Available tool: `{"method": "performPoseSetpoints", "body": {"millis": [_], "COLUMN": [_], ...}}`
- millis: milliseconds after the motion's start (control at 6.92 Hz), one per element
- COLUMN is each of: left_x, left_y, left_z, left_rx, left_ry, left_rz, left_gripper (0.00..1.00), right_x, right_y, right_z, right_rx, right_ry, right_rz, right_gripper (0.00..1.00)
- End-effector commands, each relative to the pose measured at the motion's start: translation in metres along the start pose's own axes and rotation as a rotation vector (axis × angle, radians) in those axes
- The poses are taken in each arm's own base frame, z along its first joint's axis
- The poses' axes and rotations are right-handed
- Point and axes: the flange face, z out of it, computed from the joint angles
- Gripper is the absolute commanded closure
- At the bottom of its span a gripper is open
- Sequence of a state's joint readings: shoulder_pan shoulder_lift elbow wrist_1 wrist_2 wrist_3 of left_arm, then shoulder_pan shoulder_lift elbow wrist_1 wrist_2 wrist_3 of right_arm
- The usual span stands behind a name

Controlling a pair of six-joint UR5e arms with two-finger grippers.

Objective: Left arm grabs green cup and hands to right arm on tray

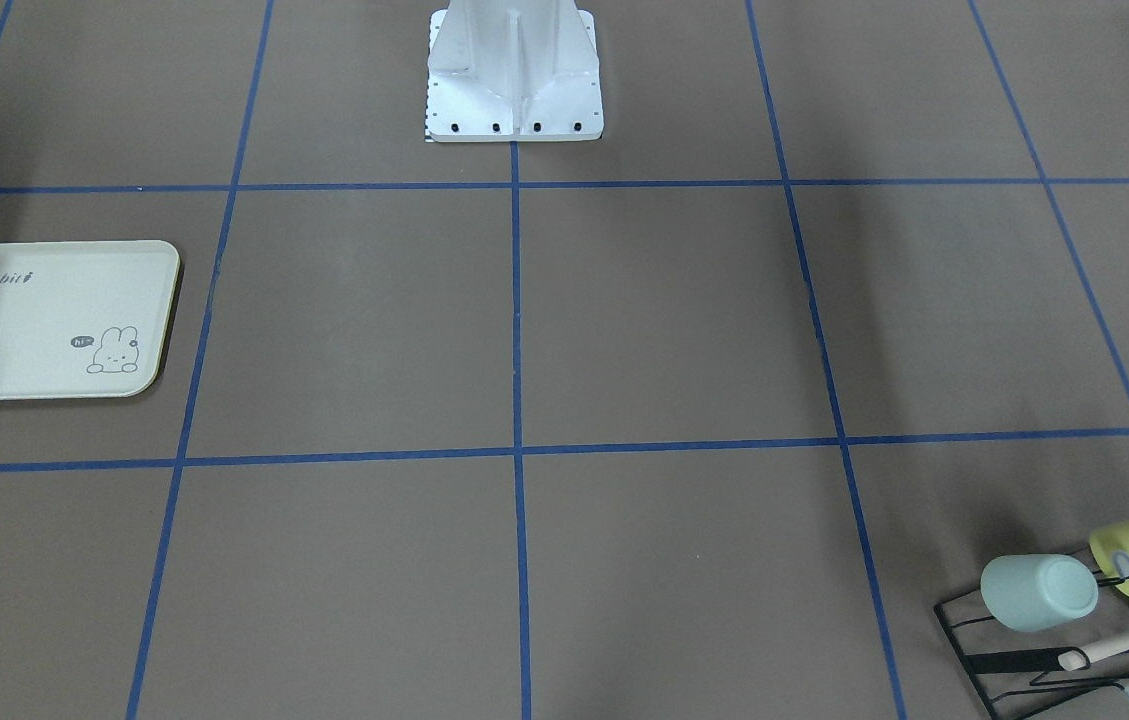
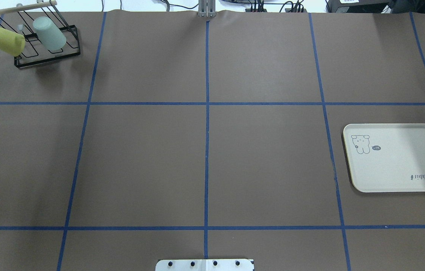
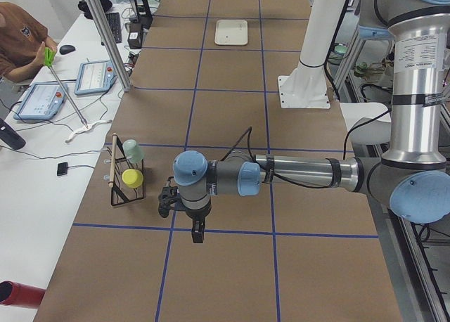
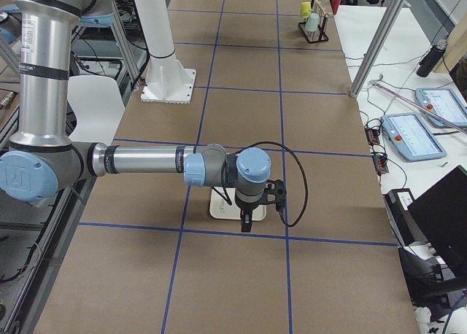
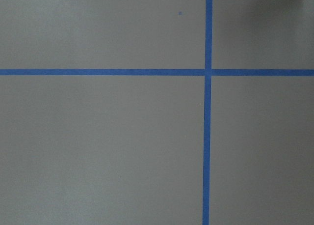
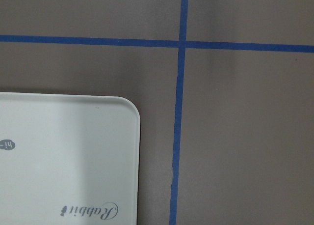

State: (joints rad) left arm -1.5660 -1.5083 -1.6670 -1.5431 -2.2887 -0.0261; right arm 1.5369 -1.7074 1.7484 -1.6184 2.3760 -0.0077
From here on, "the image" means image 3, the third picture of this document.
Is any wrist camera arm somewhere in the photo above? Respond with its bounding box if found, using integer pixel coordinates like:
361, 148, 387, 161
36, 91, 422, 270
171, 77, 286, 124
157, 184, 183, 218

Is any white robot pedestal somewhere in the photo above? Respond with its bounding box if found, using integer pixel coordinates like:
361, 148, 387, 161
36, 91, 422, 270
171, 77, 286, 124
278, 0, 347, 109

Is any aluminium frame post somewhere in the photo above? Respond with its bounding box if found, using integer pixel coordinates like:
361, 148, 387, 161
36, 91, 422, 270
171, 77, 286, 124
85, 0, 131, 92

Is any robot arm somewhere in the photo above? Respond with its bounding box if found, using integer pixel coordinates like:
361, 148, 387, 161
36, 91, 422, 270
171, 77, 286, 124
158, 0, 449, 243

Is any white chair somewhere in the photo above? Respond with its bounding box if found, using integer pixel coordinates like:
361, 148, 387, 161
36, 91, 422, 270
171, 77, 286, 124
339, 101, 393, 146

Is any person in brown shirt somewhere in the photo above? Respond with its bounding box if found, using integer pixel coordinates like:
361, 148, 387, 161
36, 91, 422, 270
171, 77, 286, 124
1, 2, 57, 83

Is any black computer mouse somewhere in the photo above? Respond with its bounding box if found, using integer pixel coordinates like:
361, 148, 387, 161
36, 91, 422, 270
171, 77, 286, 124
59, 44, 76, 55

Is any black power adapter box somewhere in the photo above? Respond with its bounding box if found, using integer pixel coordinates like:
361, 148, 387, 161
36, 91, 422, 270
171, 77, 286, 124
127, 22, 143, 49

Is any black keyboard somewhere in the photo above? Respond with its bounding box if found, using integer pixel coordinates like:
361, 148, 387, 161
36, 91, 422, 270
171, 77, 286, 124
105, 12, 122, 44

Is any small black puck device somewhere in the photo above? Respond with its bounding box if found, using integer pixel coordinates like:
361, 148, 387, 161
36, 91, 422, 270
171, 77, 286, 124
56, 162, 69, 176

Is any far teach pendant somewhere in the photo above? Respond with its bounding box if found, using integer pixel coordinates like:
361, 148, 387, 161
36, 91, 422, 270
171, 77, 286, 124
75, 60, 117, 96

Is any yellow cup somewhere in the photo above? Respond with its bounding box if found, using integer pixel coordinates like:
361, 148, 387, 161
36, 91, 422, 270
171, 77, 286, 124
122, 169, 144, 188

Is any light green cup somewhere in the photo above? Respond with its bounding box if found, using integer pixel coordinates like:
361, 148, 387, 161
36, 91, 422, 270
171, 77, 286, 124
122, 139, 145, 164

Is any cream rabbit tray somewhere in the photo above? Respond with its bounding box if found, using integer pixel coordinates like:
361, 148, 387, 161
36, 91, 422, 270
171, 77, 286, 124
214, 19, 248, 46

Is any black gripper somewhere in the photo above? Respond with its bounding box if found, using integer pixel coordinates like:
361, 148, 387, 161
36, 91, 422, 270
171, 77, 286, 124
186, 207, 211, 243

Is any red cylinder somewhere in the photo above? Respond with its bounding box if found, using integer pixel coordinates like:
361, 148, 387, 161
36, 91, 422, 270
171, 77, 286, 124
1, 281, 46, 309

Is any black wire cup rack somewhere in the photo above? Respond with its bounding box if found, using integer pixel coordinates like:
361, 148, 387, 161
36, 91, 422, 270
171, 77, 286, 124
104, 133, 146, 207

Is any black water bottle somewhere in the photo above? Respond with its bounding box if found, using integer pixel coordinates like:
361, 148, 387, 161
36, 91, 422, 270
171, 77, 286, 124
0, 118, 26, 150

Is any near teach pendant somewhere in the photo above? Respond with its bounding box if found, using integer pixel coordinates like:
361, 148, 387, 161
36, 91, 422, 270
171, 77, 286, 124
13, 82, 66, 121

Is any teach pendant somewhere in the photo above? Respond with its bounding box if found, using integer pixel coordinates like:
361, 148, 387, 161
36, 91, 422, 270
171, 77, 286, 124
75, 60, 117, 96
13, 82, 66, 121

